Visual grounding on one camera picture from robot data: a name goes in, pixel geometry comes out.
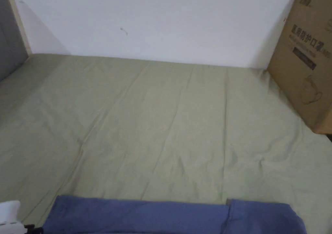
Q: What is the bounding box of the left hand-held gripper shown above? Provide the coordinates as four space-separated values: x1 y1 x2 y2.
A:
0 200 44 234

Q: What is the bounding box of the blue garment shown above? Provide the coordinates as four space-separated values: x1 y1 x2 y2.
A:
42 195 308 234

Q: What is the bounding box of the bed with pale green sheet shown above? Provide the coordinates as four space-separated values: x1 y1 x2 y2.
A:
0 53 332 234

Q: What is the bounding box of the grey padded headboard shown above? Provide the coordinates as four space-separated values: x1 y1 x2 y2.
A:
0 0 29 82

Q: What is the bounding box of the brown cardboard carton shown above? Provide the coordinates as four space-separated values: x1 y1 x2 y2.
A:
267 0 332 135

